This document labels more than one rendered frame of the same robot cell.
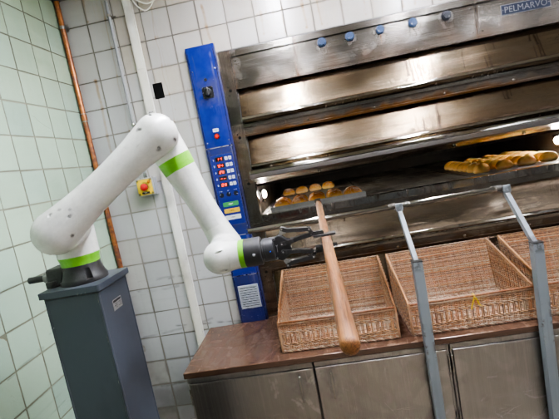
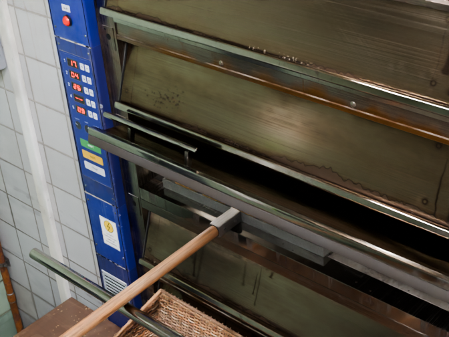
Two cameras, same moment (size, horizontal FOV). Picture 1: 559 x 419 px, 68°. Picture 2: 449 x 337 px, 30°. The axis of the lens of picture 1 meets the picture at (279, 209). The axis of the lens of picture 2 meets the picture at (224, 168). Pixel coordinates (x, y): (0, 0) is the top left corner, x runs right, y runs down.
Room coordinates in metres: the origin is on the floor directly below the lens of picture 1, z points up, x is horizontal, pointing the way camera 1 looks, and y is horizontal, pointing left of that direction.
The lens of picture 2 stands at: (0.94, -1.30, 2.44)
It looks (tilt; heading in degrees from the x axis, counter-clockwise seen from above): 32 degrees down; 38
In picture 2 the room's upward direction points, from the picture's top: 5 degrees counter-clockwise
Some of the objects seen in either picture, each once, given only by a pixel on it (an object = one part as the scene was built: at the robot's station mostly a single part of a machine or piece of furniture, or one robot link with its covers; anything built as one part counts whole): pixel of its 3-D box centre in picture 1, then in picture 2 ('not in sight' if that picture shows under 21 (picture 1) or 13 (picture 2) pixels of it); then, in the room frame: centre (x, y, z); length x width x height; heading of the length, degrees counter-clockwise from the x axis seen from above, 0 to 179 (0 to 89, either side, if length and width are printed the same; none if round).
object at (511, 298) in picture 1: (452, 282); not in sight; (1.98, -0.78, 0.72); 0.56 x 0.49 x 0.28; 85
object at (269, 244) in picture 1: (277, 248); not in sight; (1.31, 0.03, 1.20); 0.09 x 0.07 x 0.08; 85
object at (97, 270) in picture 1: (67, 273); not in sight; (1.37, 0.74, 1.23); 0.26 x 0.15 x 0.06; 83
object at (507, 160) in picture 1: (495, 160); not in sight; (2.63, -1.41, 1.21); 0.61 x 0.48 x 0.06; 174
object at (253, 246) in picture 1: (254, 251); not in sight; (1.32, 0.10, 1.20); 0.12 x 0.06 x 0.09; 175
